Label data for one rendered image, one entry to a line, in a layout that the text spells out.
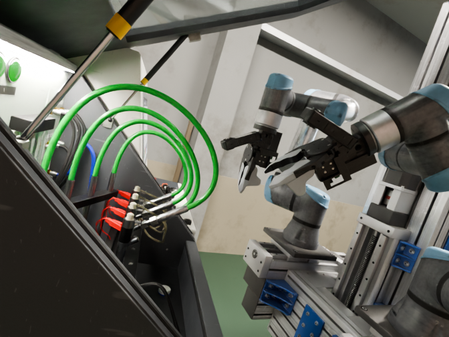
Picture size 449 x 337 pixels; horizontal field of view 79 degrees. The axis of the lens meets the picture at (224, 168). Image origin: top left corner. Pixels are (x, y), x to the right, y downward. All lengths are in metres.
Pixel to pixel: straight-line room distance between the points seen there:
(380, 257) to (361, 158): 0.52
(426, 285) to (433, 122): 0.42
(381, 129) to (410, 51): 4.03
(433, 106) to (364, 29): 3.38
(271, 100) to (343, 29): 2.97
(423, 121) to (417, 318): 0.49
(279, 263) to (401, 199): 0.47
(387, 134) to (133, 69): 0.78
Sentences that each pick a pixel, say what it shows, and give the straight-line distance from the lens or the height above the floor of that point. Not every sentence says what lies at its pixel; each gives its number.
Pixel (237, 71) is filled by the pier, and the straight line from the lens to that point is 2.68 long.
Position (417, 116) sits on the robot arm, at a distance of 0.60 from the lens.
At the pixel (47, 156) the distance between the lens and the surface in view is 0.70.
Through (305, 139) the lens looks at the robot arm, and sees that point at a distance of 1.22.
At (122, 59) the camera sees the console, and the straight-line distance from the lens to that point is 1.02.
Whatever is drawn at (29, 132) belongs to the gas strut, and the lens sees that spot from 0.37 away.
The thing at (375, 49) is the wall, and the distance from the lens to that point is 4.10.
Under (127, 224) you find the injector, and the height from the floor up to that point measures 1.11.
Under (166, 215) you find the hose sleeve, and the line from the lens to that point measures 0.70.
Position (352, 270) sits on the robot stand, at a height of 1.05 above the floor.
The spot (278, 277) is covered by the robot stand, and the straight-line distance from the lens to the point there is 1.16.
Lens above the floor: 1.39
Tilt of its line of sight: 8 degrees down
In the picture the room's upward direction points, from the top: 17 degrees clockwise
